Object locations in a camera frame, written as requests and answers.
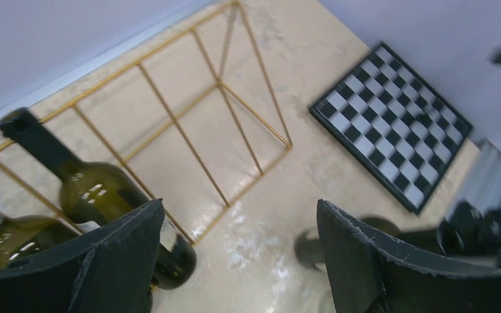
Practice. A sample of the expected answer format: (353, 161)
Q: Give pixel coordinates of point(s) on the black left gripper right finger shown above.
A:
(370, 270)

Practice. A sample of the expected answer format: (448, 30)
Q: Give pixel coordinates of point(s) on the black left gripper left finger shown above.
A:
(108, 269)

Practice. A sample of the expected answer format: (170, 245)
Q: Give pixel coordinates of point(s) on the dark brown bottle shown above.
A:
(93, 194)

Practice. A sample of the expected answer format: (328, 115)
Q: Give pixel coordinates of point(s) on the green wine bottle silver neck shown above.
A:
(27, 235)

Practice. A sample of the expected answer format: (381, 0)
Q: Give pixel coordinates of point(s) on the green bottle silver foil neck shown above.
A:
(471, 233)

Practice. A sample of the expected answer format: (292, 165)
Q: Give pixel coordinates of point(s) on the black white chessboard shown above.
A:
(395, 124)

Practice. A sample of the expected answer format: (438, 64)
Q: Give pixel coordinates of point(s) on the aluminium table edge rail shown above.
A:
(482, 185)

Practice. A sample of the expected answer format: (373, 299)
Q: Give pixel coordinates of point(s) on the gold wire wine rack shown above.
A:
(236, 10)

